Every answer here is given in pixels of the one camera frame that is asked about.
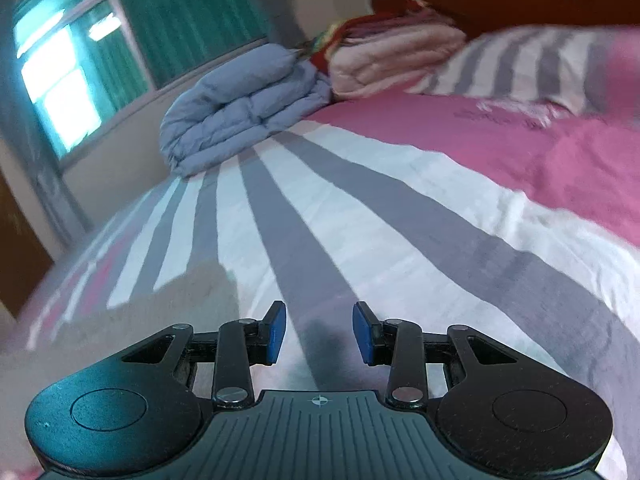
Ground folded pink blanket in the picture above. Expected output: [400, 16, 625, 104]
[327, 20, 469, 102]

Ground folded blue duvet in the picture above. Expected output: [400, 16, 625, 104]
[159, 42, 334, 179]

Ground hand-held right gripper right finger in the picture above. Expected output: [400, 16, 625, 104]
[352, 301, 522, 409]

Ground grey pants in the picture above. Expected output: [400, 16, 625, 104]
[0, 260, 243, 466]

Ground striped bed sheet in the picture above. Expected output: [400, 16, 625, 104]
[0, 90, 640, 480]

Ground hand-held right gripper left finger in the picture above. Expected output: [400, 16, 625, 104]
[121, 301, 287, 409]

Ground striped pillow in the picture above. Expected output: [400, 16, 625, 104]
[410, 25, 640, 128]

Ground grey curtain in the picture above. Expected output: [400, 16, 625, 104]
[0, 10, 97, 241]

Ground window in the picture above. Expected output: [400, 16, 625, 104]
[10, 0, 272, 162]

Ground folded red patterned blanket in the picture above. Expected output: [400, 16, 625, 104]
[304, 2, 451, 77]

